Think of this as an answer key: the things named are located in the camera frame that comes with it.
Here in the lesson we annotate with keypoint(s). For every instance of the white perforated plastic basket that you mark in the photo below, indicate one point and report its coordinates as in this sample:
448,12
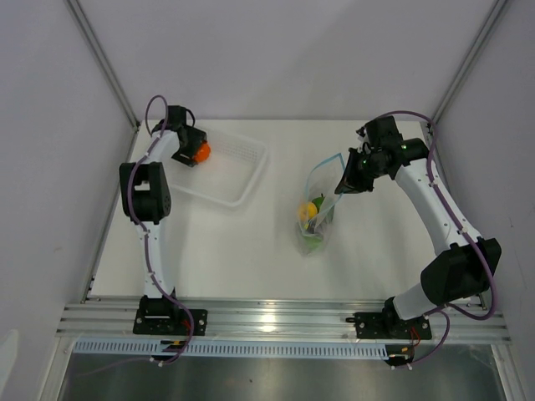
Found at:
229,174

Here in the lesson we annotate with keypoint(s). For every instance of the yellow toy lemon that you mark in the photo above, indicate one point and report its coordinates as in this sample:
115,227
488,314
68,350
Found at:
306,211

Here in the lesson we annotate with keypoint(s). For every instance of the right aluminium frame post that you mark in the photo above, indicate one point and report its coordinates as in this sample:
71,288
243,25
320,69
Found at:
474,51

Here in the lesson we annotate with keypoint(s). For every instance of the aluminium frame post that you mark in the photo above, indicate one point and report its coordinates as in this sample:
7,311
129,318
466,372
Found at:
474,51
101,58

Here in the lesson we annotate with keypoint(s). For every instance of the left aluminium frame post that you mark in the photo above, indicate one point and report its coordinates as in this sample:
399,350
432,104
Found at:
101,58

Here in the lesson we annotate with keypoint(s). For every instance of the green toy bell pepper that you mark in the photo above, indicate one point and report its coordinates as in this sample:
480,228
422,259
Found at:
318,201

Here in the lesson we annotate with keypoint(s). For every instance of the aluminium mounting rail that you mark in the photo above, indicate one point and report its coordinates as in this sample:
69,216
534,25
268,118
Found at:
269,320

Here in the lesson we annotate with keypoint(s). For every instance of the purple toy eggplant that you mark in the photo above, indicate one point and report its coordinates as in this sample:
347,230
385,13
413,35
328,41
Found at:
318,227

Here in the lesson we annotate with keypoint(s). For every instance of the white slotted cable duct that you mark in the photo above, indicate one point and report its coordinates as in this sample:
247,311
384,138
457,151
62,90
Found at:
233,349

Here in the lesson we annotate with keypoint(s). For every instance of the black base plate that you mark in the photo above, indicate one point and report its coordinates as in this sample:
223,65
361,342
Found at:
378,325
173,323

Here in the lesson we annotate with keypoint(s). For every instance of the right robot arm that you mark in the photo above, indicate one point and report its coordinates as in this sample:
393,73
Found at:
462,274

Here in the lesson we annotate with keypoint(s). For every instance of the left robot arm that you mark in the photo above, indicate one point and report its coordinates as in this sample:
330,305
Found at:
146,201

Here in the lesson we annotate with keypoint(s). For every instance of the orange toy pumpkin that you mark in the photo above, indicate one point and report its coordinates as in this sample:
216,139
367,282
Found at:
203,153

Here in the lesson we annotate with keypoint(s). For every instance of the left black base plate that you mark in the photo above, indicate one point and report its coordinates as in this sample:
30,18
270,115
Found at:
173,323

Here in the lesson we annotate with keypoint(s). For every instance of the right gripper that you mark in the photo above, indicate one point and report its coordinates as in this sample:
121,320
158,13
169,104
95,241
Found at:
351,183

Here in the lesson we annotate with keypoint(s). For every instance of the clear zip top bag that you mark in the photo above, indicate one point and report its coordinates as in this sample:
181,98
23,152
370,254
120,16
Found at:
322,179

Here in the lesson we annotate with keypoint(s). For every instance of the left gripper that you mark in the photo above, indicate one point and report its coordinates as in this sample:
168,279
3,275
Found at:
186,158

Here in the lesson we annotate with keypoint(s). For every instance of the green toy bitter gourd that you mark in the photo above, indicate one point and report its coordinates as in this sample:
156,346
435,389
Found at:
311,243

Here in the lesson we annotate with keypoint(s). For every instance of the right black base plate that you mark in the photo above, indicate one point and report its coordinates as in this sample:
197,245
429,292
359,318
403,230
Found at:
378,325

